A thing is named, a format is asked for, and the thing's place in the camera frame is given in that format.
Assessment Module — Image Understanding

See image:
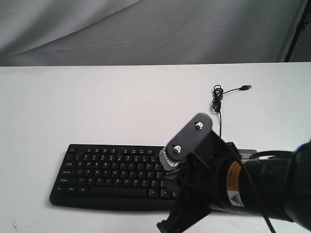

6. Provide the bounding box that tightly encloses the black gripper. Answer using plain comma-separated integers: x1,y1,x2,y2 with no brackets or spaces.
156,142,244,233

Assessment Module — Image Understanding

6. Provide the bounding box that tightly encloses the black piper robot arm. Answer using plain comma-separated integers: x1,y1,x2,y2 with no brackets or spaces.
157,141,311,233

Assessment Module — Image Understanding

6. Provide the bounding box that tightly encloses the black acer keyboard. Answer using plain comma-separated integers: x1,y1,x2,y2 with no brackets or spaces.
49,144,258,213

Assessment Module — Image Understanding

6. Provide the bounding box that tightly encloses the black tripod stand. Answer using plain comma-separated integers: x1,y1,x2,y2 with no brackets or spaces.
284,0,311,63

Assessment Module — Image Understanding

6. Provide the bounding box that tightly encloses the grey backdrop cloth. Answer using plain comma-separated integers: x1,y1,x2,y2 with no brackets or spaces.
0,0,306,66

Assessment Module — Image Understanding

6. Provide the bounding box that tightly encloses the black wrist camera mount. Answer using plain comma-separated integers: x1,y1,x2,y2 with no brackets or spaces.
158,113,228,172

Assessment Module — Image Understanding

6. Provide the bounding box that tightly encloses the black USB cable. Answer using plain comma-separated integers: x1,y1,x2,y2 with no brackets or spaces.
209,84,253,139

